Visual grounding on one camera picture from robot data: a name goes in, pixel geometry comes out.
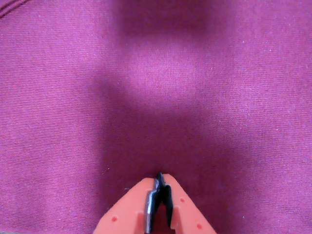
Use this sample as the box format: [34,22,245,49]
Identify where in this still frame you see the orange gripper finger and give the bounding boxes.
[156,172,216,234]
[92,177,159,234]

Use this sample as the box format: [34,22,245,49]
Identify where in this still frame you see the dark red cloth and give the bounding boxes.
[0,0,312,234]

